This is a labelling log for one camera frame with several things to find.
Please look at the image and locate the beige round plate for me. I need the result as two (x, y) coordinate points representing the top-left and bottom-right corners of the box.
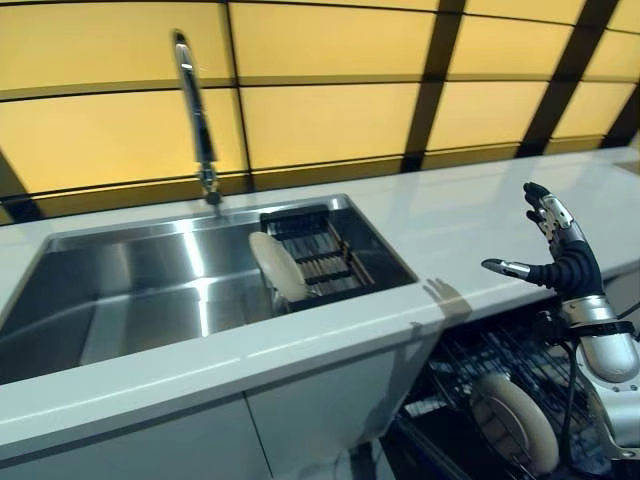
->
(469, 373), (561, 473)
(248, 231), (308, 303)

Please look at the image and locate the stainless steel kitchen sink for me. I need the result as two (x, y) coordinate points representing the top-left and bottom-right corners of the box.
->
(0, 193), (420, 387)

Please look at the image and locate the white kitchen base cabinet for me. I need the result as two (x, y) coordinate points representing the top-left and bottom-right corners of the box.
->
(0, 329), (441, 480)

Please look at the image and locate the black wire dishwasher plate rack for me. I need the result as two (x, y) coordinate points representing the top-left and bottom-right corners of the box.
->
(399, 309), (624, 480)

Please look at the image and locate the chrome gooseneck kitchen faucet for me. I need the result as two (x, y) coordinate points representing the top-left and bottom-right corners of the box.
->
(172, 29), (224, 207)

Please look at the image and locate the black sink drying rack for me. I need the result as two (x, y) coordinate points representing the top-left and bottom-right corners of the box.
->
(259, 203), (378, 304)

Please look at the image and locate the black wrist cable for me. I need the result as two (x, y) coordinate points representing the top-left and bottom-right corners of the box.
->
(537, 312), (640, 447)

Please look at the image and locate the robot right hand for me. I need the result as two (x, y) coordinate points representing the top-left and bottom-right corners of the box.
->
(481, 181), (609, 304)

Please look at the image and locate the yellow backlit lattice wall panel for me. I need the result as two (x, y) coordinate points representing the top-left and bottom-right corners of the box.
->
(0, 0), (640, 226)

